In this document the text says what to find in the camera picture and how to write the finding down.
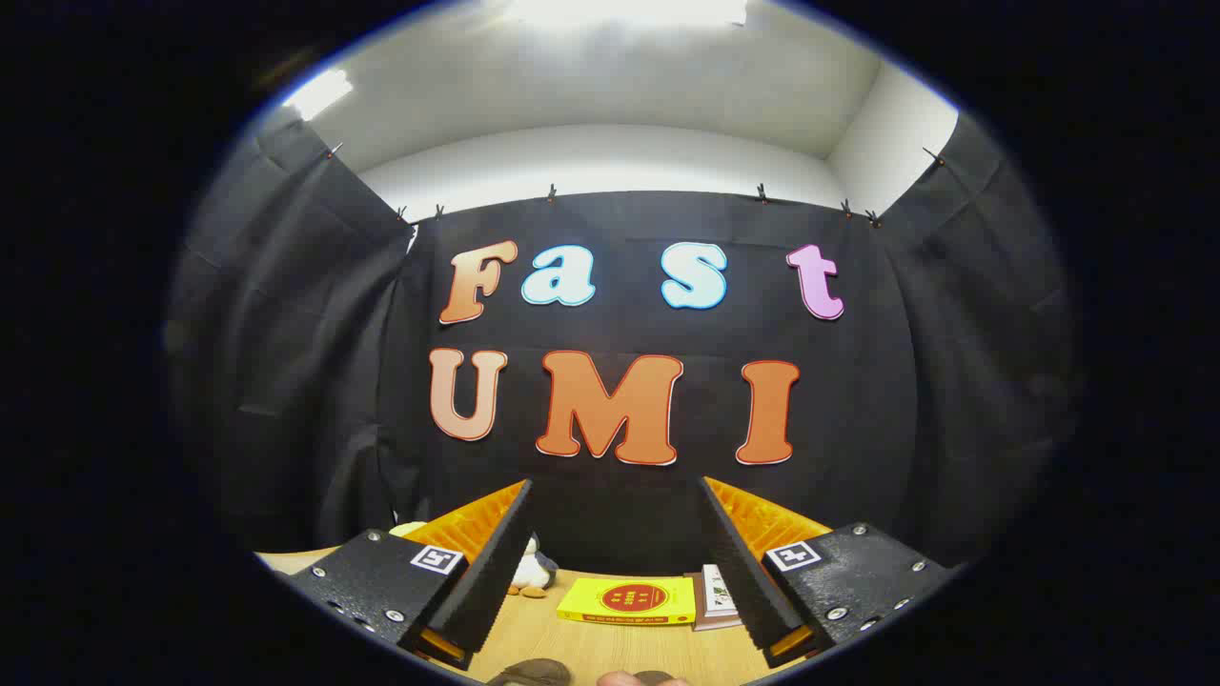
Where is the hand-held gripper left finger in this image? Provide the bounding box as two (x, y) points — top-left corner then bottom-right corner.
(286, 479), (535, 671)

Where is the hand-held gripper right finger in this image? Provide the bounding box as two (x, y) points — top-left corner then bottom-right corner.
(699, 475), (957, 670)

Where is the plush penguin toy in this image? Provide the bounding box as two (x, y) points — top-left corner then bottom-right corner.
(510, 534), (559, 599)

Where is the white paperback book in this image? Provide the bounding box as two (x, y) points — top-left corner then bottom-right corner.
(686, 572), (742, 632)

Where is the yellow book with red circle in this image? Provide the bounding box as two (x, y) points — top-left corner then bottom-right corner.
(557, 575), (697, 627)

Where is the row of black cloth clips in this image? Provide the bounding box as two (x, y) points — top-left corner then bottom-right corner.
(324, 143), (946, 230)

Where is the ceiling light panel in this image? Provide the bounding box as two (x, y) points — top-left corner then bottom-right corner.
(505, 0), (749, 28)
(284, 69), (354, 121)

